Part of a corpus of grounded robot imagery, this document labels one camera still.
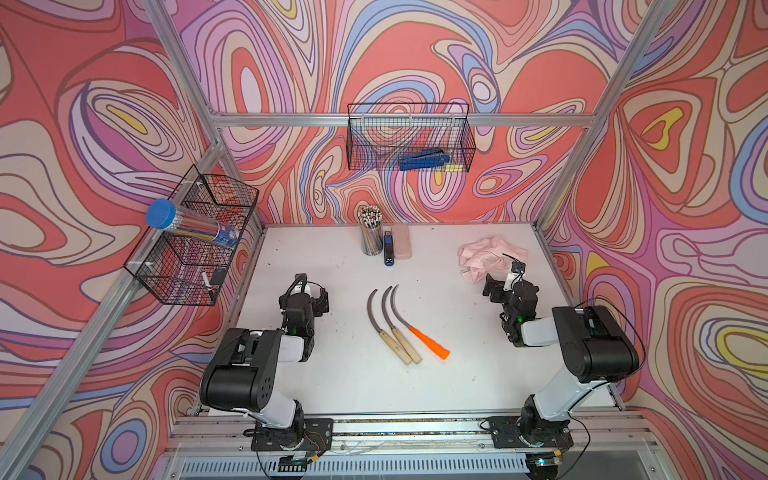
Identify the pink terry rag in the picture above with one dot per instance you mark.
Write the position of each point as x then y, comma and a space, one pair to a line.
488, 255

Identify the orange handle sickle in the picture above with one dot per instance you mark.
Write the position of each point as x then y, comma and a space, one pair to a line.
435, 347

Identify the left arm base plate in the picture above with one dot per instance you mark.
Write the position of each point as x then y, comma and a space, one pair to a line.
311, 435

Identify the blue tool in basket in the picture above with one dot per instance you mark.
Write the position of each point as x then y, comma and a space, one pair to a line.
425, 159

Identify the pink rectangular box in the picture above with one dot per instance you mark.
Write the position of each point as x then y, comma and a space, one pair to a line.
401, 242

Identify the cup of coloured pencils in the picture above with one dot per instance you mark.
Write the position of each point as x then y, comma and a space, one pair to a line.
369, 219

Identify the blue cap pencil tube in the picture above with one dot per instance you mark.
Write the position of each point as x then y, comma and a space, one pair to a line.
164, 215

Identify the aluminium front rail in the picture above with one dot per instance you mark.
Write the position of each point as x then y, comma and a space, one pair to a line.
452, 431

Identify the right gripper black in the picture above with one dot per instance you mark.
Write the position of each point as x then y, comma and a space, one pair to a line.
501, 292

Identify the black wire basket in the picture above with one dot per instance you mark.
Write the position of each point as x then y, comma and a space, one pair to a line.
180, 270
379, 134

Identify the black wire basket back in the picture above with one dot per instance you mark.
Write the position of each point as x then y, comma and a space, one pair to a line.
379, 134

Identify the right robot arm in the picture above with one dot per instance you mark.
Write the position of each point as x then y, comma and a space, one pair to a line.
594, 348

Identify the blue stapler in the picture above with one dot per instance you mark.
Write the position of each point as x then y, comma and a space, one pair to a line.
388, 249

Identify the black wire basket left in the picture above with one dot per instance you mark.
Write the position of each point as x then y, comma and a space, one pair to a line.
180, 270

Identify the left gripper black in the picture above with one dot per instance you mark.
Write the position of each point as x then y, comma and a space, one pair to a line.
299, 299

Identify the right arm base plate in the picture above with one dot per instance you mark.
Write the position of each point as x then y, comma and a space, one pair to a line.
510, 432

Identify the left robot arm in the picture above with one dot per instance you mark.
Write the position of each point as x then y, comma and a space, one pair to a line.
241, 376

